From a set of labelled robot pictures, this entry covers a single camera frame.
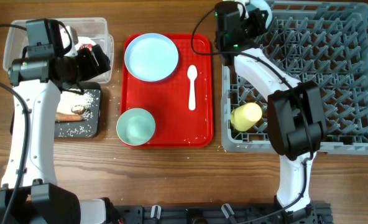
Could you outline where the clear plastic bin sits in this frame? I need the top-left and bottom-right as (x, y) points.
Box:
(2, 17), (114, 85)

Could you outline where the carrot piece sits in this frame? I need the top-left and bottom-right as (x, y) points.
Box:
(55, 113), (84, 122)

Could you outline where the red snack wrapper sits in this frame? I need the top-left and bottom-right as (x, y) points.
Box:
(79, 44), (93, 51)

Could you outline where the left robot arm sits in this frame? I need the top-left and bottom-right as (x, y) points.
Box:
(0, 19), (124, 223)

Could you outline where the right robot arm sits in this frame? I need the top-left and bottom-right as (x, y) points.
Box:
(214, 1), (327, 217)

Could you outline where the green bowl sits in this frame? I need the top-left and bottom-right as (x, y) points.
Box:
(116, 108), (156, 146)

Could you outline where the red plastic tray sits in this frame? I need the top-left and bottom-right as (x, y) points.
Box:
(121, 34), (214, 147)

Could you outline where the pile of rice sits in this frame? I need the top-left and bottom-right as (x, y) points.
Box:
(57, 91), (94, 121)

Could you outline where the large light blue plate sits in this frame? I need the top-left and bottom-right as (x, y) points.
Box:
(124, 33), (179, 82)

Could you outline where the brown food scrap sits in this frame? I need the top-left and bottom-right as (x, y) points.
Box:
(71, 105), (86, 115)

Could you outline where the white plastic spoon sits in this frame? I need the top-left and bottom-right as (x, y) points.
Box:
(187, 65), (198, 111)

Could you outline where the grey dishwasher rack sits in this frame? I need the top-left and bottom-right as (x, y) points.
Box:
(219, 0), (368, 156)

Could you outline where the yellow plastic cup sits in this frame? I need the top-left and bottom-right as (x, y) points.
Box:
(231, 103), (262, 131)

